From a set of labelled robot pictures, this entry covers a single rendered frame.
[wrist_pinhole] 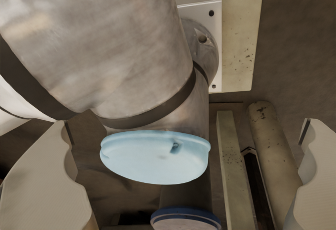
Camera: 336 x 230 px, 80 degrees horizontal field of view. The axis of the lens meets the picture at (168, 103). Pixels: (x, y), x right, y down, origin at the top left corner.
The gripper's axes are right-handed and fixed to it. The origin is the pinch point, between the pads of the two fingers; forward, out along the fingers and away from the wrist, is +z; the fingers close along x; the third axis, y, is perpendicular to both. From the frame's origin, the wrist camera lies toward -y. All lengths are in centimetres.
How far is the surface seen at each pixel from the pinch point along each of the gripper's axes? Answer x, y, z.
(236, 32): 11.9, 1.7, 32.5
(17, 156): -117, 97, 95
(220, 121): 19, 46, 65
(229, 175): 18, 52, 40
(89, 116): -48, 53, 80
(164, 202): -6, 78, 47
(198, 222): 8, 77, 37
